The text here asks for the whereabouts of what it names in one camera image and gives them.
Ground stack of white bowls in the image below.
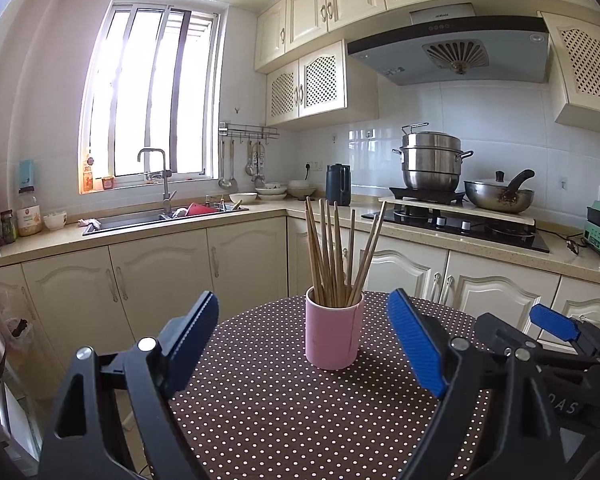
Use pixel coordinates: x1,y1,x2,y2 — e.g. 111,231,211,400
255,182,288,201

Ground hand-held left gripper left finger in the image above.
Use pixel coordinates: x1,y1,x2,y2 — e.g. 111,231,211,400
37,290,220,480

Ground bundle of wooden chopsticks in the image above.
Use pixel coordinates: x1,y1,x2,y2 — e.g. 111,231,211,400
305,196,387,307

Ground cream upper wall cabinets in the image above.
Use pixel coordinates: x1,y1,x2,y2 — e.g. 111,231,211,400
255,0,538,73

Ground steel pan lid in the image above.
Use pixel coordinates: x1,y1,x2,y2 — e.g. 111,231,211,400
480,171,511,196

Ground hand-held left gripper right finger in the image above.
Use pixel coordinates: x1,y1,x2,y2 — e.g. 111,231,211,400
386,288,567,480

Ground steel sink faucet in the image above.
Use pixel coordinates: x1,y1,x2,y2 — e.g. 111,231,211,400
137,148,177,215

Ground steel wok with black handle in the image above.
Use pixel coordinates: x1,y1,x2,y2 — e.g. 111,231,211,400
464,170,536,213

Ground cream lattice-door wall cabinet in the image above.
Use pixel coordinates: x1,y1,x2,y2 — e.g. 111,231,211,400
266,40,381,128
537,10,600,138

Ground polka dot round table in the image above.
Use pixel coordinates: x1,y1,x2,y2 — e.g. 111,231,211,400
170,292,581,480

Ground hanging plastic bag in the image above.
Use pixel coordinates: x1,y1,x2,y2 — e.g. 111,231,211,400
0,280,33,356

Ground hanging kitchen utensils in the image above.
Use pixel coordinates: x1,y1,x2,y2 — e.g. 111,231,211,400
245,141,267,186

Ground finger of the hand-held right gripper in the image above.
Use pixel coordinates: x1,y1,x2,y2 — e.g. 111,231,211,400
529,304,600,359
472,312,588,368

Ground kitchen window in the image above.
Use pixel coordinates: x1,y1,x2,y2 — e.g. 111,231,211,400
79,2,226,195

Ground clear jar with label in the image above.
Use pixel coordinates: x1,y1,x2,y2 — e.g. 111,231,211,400
17,187,43,237

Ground stainless steel sink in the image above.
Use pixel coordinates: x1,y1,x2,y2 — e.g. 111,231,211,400
82,204,248,237

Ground pink cup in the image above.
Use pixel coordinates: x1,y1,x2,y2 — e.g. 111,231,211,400
305,286,366,371

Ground black glass gas stove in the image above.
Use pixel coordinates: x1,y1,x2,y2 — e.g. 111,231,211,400
361,207,551,253

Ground black power cable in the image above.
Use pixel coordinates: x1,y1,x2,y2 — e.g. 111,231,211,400
535,227,588,255

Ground black electric kettle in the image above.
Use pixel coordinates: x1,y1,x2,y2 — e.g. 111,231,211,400
325,163,352,207

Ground stainless steel steamer pot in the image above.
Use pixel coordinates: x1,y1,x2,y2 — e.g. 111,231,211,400
392,122,473,192

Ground steel wall utensil rail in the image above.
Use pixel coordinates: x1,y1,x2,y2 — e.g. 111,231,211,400
218,121,280,141

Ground grey range hood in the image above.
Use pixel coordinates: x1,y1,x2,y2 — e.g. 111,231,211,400
347,2,551,86

